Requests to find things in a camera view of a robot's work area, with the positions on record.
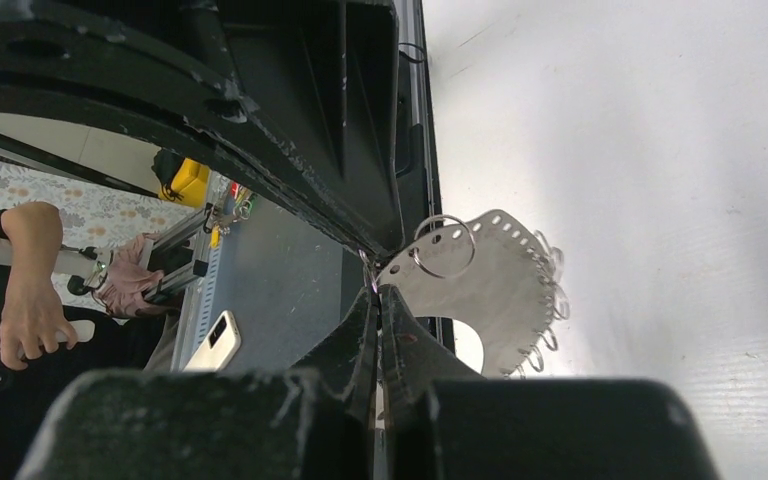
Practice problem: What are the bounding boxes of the operator hand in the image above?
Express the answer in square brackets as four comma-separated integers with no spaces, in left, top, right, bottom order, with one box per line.
[0,273,78,371]

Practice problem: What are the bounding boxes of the aluminium rail frame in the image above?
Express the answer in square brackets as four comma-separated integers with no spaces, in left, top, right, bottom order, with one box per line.
[143,203,216,305]

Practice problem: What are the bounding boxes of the white smartphone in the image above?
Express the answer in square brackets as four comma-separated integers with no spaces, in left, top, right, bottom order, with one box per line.
[183,310,242,372]

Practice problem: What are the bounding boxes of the yellow box with black bag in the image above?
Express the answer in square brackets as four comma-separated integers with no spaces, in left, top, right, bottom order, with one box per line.
[151,149,211,208]

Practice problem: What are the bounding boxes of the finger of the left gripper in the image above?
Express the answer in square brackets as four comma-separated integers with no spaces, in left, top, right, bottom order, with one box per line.
[0,1,404,259]

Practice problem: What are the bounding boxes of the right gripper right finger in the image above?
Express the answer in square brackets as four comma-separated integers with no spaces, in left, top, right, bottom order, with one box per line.
[379,286,718,479]

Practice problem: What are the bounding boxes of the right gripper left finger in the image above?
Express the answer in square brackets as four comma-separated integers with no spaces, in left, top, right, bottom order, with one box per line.
[18,288,376,479]

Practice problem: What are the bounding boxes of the operator forearm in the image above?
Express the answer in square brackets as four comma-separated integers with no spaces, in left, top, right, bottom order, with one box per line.
[1,202,63,283]

